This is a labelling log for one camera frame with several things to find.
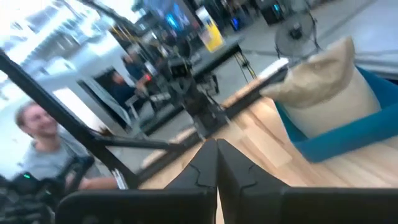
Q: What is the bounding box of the computer monitor with blue screen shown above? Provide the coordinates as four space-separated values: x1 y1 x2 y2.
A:
142 0 200 35

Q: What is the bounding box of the yellow wipes canister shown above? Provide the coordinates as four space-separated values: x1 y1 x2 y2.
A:
196 5 225 53

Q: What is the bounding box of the blue plastic bin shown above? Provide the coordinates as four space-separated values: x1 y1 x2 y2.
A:
273 65 398 164

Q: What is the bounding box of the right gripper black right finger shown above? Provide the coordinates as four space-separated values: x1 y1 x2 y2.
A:
217 139 398 224

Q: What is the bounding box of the person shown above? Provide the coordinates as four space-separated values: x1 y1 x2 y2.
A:
12 100 121 191
109 70 139 108
122 52 147 82

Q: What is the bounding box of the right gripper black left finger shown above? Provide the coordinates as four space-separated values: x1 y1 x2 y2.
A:
55 138 218 224

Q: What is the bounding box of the black aluminium frame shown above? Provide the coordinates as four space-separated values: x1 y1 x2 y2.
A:
0 49 290 190

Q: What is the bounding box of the black floor fan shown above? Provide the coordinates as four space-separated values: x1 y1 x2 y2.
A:
274 11 323 60

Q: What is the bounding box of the dark grey desk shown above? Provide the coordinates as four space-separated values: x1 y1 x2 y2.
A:
191 35 245 78

